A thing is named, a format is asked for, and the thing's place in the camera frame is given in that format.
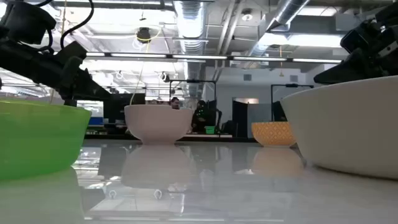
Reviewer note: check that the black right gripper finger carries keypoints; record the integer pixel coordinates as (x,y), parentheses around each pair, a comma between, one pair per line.
(342,74)

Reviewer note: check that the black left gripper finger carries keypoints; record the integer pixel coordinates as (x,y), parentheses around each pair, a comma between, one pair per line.
(71,76)
(94,88)

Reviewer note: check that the large white bowl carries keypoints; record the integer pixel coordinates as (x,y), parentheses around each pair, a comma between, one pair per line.
(351,130)

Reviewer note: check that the green plastic bowl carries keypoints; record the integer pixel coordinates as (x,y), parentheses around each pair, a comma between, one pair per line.
(37,140)

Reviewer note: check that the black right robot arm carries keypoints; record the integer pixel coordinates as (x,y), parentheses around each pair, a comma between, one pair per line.
(385,18)

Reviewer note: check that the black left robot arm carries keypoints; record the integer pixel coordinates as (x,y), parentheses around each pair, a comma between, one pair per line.
(21,21)

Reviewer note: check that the dark computer monitor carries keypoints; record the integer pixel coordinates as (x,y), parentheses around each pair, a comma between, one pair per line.
(122,104)

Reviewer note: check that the pale pink bowl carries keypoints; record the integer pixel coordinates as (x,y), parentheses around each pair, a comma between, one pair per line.
(158,124)

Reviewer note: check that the person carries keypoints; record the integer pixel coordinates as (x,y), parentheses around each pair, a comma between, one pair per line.
(175,103)
(200,116)

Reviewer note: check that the yellow patterned bowl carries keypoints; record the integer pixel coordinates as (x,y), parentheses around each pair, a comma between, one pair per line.
(272,133)

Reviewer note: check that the small green bin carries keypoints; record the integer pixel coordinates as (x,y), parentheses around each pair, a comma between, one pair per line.
(210,129)

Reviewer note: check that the long ceiling light bar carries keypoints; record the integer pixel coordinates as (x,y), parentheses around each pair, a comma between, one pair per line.
(214,57)

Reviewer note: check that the black ceiling camera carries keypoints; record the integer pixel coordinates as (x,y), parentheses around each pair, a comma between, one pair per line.
(143,35)

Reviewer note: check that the silver ventilation duct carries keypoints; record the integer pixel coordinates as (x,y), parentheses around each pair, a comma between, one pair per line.
(190,28)

